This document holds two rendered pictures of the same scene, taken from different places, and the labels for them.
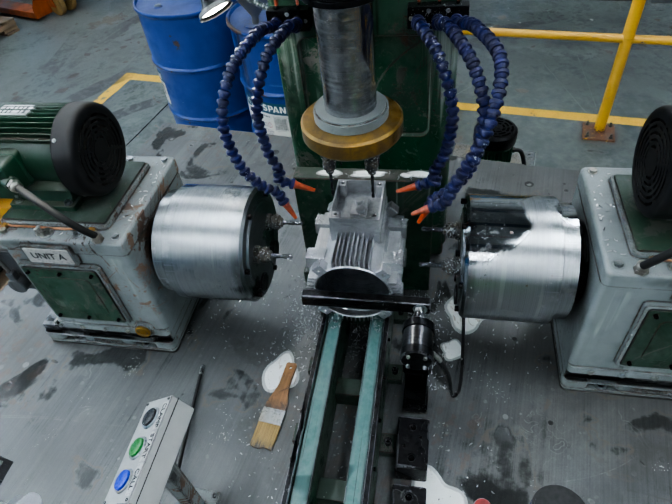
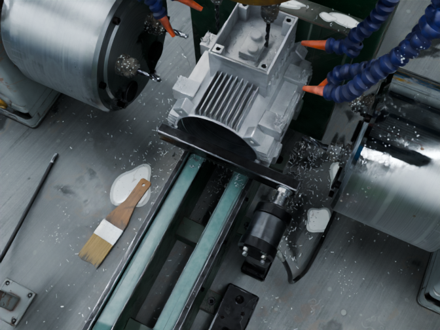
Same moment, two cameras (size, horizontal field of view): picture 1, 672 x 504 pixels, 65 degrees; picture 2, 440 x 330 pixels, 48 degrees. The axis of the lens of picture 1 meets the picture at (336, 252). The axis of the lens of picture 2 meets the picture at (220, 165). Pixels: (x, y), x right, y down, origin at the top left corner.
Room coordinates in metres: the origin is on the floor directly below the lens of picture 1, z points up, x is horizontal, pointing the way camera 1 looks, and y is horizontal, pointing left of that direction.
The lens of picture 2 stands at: (0.31, -0.11, 1.75)
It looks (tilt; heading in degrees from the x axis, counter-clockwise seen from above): 66 degrees down; 14
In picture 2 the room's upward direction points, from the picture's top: 3 degrees counter-clockwise
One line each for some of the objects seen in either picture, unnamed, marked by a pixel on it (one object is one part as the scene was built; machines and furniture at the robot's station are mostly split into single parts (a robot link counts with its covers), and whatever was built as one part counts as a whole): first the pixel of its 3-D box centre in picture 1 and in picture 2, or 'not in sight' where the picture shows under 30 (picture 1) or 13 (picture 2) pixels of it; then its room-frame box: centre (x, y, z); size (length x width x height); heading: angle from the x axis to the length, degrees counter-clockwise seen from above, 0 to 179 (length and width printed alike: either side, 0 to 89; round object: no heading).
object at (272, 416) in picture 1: (277, 403); (118, 220); (0.57, 0.17, 0.80); 0.21 x 0.05 x 0.01; 159
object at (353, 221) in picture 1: (359, 212); (253, 48); (0.81, -0.06, 1.11); 0.12 x 0.11 x 0.07; 165
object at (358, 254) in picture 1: (359, 257); (241, 99); (0.77, -0.05, 1.01); 0.20 x 0.19 x 0.19; 165
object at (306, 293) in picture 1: (365, 301); (226, 160); (0.65, -0.04, 1.01); 0.26 x 0.04 x 0.03; 75
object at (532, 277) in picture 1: (524, 258); (432, 167); (0.69, -0.37, 1.04); 0.41 x 0.25 x 0.25; 75
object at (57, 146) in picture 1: (54, 205); not in sight; (0.90, 0.58, 1.16); 0.33 x 0.26 x 0.42; 75
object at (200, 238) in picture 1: (199, 240); (68, 22); (0.86, 0.30, 1.04); 0.37 x 0.25 x 0.25; 75
